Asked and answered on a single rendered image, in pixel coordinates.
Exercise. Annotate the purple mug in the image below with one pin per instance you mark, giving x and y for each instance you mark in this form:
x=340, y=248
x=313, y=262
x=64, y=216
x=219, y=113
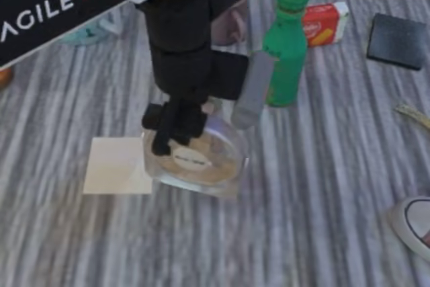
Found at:
x=228, y=25

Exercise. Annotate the red and white snack pack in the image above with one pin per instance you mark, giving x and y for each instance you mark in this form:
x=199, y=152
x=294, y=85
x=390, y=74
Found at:
x=327, y=25

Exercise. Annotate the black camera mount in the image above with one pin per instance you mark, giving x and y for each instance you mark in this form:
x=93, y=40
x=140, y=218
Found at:
x=230, y=77

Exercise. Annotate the black square pad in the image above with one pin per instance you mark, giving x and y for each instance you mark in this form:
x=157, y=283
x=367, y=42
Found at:
x=398, y=41

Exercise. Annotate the teal plastic object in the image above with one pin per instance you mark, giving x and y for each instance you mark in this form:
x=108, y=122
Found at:
x=85, y=33

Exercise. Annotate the white sneaker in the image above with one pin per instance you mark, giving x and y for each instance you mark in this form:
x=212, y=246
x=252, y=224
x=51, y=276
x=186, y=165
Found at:
x=411, y=223

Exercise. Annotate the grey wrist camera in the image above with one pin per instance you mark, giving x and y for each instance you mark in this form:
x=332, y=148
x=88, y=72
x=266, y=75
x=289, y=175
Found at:
x=253, y=92

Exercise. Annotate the clear container with tan lid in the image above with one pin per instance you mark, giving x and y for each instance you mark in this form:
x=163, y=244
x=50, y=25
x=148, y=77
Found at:
x=201, y=166

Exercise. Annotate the orange round object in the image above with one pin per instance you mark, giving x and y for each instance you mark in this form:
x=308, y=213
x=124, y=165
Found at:
x=5, y=77

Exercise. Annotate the green plastic bottle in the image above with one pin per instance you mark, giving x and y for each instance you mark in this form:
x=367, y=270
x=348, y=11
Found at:
x=287, y=55

